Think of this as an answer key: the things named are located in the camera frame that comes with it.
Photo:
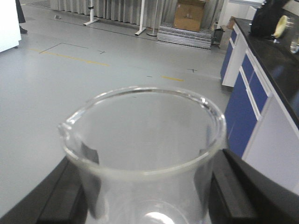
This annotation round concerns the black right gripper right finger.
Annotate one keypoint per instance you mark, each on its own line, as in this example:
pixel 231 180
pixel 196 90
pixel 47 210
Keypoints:
pixel 241 195

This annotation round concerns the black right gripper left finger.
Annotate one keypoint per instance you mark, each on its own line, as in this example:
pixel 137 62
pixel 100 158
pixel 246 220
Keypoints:
pixel 58 199

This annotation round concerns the clear glass beaker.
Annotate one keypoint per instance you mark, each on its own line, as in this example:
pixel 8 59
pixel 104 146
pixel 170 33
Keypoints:
pixel 145 154

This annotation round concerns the blue white lab bench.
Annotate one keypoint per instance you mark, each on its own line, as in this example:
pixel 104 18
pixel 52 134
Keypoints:
pixel 263 111

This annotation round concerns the black bag on bench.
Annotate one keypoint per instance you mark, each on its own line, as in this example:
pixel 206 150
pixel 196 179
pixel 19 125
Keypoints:
pixel 266 18

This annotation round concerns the yellow round object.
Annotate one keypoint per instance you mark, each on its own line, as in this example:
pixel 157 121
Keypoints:
pixel 280 27

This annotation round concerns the brown cardboard box far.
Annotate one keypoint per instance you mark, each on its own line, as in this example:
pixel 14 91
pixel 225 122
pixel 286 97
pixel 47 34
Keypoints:
pixel 188 15

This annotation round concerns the grey curtain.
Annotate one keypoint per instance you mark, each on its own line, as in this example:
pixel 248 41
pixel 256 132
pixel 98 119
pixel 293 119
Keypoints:
pixel 129 11

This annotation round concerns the white table leg stand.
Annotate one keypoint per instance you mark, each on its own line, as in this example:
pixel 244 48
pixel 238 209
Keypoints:
pixel 142 28

